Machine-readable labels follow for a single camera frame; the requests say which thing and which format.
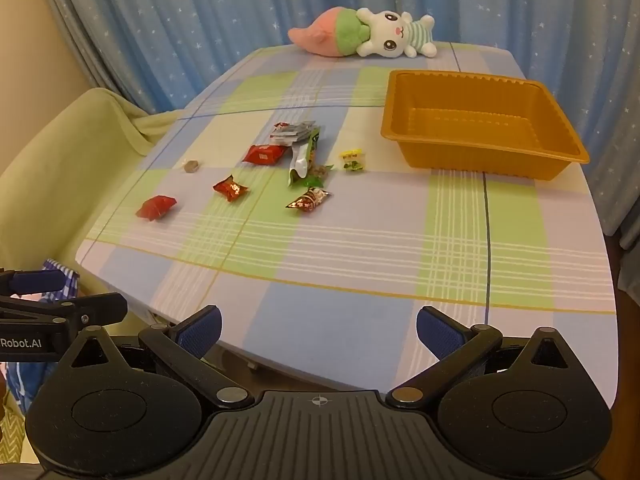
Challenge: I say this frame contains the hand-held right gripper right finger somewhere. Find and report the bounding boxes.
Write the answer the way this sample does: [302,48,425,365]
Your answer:
[386,306,582,410]

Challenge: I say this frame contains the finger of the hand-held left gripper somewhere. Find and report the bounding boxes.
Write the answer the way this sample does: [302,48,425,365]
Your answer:
[0,292,129,327]
[0,269,67,297]

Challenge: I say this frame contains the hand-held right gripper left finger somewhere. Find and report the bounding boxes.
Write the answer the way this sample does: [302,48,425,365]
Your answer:
[60,305,256,410]

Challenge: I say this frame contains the plain red candy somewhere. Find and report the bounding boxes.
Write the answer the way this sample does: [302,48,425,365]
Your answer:
[136,195,179,221]

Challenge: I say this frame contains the snacks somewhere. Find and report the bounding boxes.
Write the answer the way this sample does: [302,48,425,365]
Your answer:
[212,175,250,203]

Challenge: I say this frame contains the brown patterned candy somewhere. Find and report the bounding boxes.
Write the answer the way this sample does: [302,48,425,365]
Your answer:
[285,186,332,214]

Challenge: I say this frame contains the large red snack packet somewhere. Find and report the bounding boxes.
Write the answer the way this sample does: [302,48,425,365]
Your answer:
[242,144,289,166]

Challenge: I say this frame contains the small green candy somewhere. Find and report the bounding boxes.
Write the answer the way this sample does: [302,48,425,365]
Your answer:
[306,163,335,186]

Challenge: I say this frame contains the green silver snack packet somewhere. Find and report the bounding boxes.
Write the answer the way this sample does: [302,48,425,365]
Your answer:
[287,129,322,188]

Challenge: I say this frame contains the orange plastic tray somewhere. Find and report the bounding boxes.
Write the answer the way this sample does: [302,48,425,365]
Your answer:
[381,70,591,182]

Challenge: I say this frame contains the grey snack packet bundle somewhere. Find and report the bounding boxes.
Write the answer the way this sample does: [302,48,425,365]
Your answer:
[270,120,321,147]

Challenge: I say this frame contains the blue checked cloth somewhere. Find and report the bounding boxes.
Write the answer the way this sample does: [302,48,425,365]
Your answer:
[0,259,82,416]

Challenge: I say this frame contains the plaid tablecloth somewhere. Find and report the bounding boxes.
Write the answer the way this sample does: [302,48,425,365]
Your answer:
[75,42,621,413]

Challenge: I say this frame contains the rabbit carrot plush toy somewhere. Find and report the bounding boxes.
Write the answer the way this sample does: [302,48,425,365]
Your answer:
[287,6,437,59]

